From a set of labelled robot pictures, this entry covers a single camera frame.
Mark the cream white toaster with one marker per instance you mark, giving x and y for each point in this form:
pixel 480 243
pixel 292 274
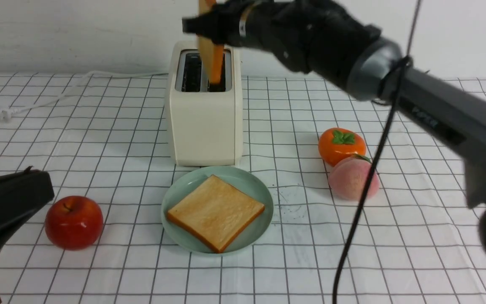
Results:
pixel 204 121

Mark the light green plate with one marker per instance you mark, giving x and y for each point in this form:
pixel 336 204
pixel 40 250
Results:
pixel 242 180

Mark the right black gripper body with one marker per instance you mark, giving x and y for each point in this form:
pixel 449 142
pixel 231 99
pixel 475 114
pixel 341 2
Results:
pixel 224 24

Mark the pink peach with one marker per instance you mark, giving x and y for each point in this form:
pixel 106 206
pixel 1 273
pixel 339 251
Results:
pixel 348 177

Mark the orange persimmon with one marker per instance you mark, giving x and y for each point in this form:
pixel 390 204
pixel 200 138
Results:
pixel 336 144

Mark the red apple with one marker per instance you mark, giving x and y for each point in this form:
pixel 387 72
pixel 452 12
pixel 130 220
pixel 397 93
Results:
pixel 74 223

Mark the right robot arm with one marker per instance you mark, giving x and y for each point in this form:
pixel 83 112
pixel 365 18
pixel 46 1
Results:
pixel 320 36

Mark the toast slice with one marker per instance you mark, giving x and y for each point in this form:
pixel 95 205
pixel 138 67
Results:
pixel 215 213
pixel 211 54

